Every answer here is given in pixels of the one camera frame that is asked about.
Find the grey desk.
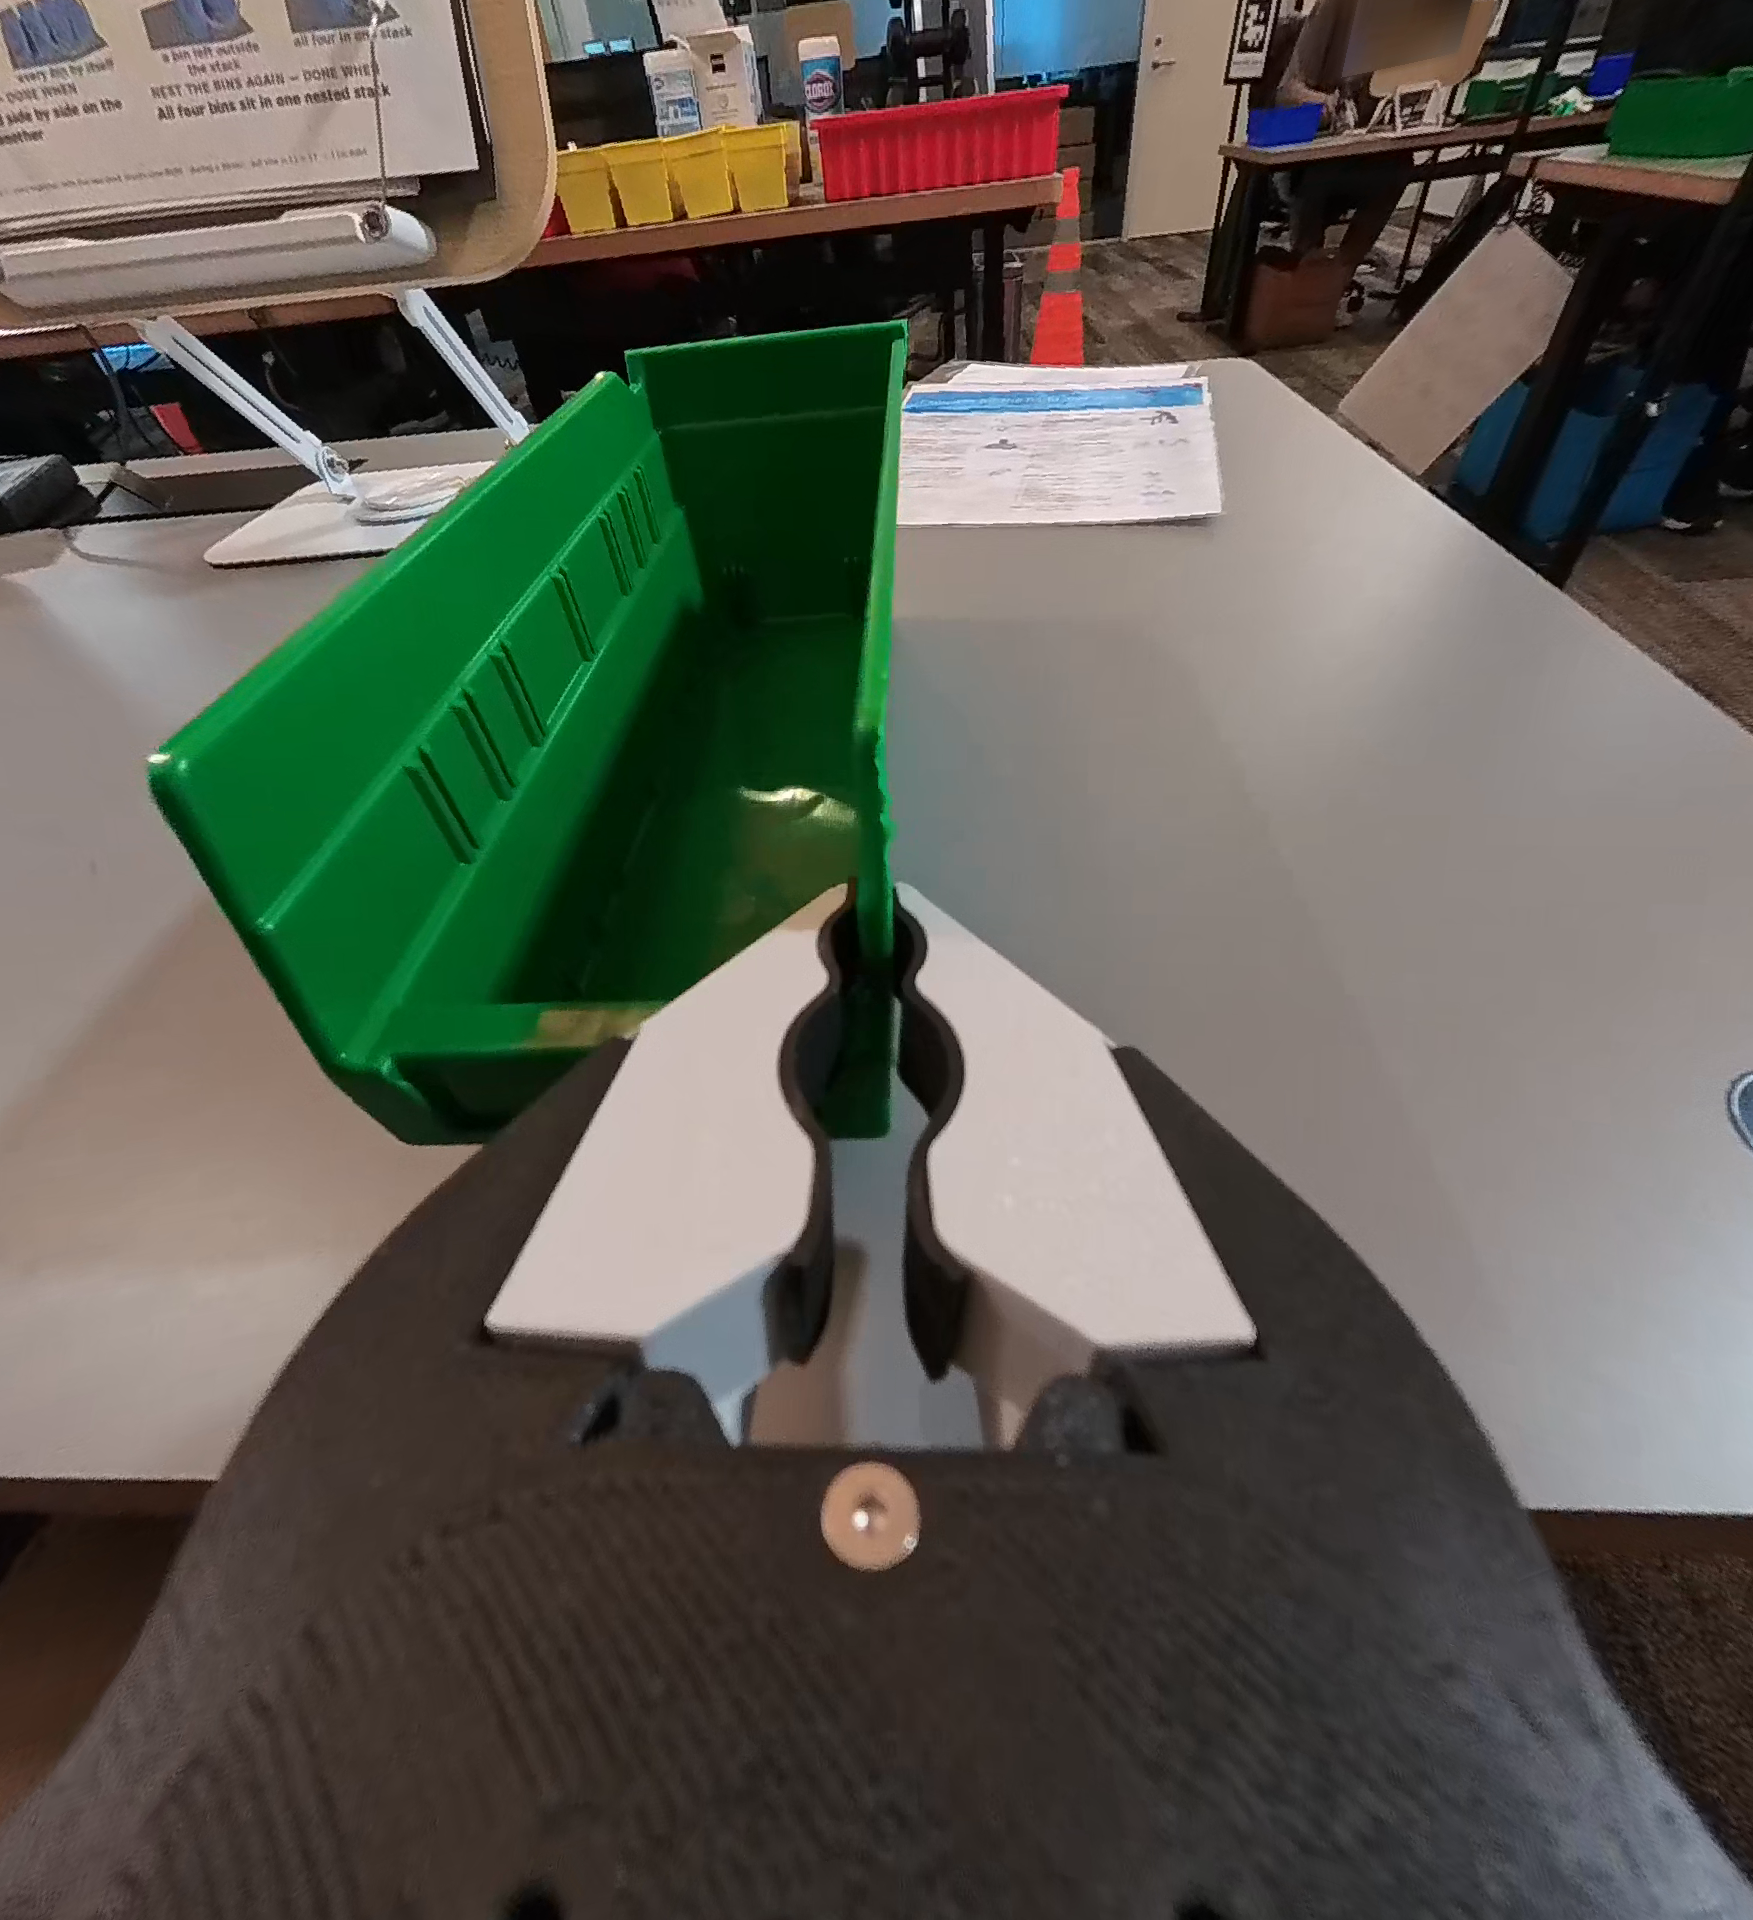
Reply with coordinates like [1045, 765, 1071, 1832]
[0, 358, 1753, 1517]

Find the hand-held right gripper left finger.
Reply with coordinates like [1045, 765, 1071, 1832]
[485, 882, 866, 1448]

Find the instruction sheet on stand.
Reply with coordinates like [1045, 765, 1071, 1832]
[0, 0, 563, 570]

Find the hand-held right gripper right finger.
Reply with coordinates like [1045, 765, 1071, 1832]
[892, 882, 1260, 1455]

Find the brown cardboard box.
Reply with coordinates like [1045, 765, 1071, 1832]
[1252, 247, 1346, 350]

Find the orange traffic cone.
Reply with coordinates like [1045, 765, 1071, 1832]
[1031, 165, 1091, 368]

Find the blue header paper sheet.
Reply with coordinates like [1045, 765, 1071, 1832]
[900, 365, 1228, 526]

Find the green plastic bin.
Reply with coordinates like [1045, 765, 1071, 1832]
[1609, 68, 1753, 159]
[1459, 60, 1600, 122]
[145, 320, 916, 1151]

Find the blue storage crate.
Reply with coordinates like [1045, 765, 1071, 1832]
[1459, 361, 1724, 539]

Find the grey leaning panel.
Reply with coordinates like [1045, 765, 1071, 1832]
[1337, 226, 1586, 479]

